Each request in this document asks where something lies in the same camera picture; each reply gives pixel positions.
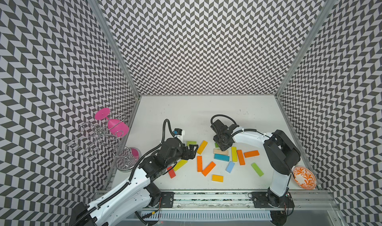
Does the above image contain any yellow block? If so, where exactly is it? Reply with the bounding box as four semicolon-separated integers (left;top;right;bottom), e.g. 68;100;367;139
231;146;238;162

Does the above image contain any natural wood block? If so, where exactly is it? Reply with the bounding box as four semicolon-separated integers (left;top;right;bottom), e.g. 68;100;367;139
213;148;229;156

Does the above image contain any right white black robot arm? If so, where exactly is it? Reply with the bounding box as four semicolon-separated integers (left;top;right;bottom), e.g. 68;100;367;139
210;114;301;210

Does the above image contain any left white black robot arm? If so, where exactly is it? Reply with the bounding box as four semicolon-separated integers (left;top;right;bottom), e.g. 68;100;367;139
69;119;199;226

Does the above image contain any light green small block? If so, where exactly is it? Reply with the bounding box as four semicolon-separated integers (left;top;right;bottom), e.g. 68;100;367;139
186;141;198;147

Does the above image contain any orange vertical block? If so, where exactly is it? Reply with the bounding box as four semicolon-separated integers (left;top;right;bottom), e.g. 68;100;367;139
197;156;203;172

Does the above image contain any yellow-green long block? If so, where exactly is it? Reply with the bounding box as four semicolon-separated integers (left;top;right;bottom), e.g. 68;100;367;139
173;160;188;171

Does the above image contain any yellow-orange tilted block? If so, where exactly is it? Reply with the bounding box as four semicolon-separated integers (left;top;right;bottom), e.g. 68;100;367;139
197;140;208;155

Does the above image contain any teal block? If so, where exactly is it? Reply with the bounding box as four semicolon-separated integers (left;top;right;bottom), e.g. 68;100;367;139
214;154;230;162

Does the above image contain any orange diagonal block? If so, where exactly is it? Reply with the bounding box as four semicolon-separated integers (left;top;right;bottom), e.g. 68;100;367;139
202;161;216;176

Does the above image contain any red small block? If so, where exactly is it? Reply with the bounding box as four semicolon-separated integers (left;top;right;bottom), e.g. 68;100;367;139
167;166;176;179

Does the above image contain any light blue small block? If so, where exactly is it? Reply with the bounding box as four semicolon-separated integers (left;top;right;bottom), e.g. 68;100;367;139
225;161;235;173

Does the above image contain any yellow-orange bottom block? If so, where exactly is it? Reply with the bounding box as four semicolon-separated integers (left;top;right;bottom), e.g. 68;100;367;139
212;175;224;183

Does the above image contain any green long block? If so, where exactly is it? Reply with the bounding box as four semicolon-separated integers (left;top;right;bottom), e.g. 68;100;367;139
251;163;264;177

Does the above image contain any pink plastic wine glass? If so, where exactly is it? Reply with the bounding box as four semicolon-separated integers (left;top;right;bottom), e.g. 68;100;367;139
94;108;129;138

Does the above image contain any orange patterned bowl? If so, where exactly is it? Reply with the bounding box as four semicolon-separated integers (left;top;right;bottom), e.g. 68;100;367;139
293;166;317;190

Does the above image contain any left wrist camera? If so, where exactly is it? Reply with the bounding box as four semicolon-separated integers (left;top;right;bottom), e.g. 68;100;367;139
173;128;185;143

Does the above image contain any silver wire glass rack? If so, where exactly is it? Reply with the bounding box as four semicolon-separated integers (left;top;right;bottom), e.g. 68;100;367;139
64;114;127;160

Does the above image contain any aluminium mounting rail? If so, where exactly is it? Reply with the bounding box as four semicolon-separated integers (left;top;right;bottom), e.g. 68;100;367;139
161;190;339;211

